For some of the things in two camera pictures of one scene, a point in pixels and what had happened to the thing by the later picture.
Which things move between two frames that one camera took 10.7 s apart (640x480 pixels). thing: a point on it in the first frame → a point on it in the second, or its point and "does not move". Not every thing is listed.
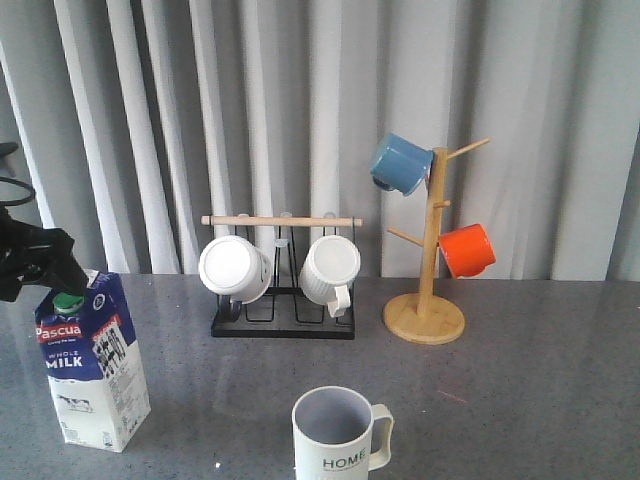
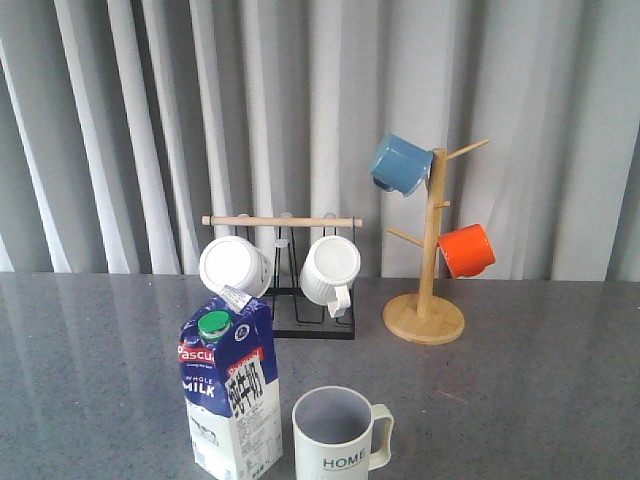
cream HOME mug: x=318 y=457 does not move
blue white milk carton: x=93 y=362 → x=228 y=364
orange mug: x=467 y=250 does not move
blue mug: x=400 y=164 does not move
